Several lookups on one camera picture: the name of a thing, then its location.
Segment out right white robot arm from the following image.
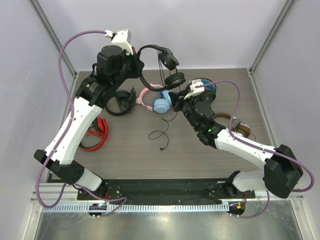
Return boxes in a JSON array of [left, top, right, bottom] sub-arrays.
[[168, 90, 303, 199]]

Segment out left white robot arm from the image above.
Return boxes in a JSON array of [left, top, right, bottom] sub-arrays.
[[34, 45, 144, 200]]

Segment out pink blue cat-ear headphones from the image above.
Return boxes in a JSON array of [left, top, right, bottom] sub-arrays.
[[135, 87, 173, 114]]

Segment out black blue over-ear headphones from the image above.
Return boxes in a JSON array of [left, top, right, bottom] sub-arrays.
[[186, 78, 216, 104]]

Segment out brown leather headphones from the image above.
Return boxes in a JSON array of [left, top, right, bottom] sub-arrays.
[[213, 112, 252, 139]]

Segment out red headphones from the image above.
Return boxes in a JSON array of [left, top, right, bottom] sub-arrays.
[[78, 116, 109, 152]]

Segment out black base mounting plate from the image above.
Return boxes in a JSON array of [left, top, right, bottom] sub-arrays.
[[93, 177, 256, 206]]

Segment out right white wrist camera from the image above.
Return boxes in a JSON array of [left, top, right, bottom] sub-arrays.
[[184, 78, 205, 100]]

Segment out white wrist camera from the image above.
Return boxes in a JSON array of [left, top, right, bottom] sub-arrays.
[[104, 29, 134, 55], [184, 78, 205, 100]]

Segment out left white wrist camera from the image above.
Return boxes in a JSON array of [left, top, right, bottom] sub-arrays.
[[104, 29, 134, 55]]

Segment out black headphones with wrapped cable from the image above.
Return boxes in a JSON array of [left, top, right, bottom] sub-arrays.
[[105, 87, 137, 117]]

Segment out slotted cable duct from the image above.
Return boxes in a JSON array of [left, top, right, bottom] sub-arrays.
[[41, 203, 230, 214]]

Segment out aluminium rail front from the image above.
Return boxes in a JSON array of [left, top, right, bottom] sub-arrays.
[[39, 183, 305, 205]]

